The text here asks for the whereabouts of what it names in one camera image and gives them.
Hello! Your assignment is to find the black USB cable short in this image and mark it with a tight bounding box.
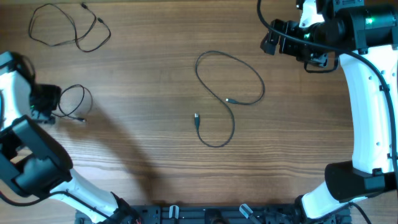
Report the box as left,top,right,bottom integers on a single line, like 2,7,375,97
52,84,94,123

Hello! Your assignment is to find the thin black brown cable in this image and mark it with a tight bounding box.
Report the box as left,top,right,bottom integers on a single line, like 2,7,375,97
28,2,112,53

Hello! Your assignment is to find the black USB cable long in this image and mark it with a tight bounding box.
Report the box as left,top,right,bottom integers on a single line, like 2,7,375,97
194,50,266,149

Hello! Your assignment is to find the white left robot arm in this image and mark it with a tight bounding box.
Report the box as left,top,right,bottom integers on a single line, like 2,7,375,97
1,51,139,223

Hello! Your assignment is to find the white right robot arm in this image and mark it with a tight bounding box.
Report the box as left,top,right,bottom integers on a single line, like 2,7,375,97
261,1,397,223

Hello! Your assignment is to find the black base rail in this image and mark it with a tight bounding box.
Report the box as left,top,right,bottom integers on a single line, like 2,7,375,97
74,203,352,224

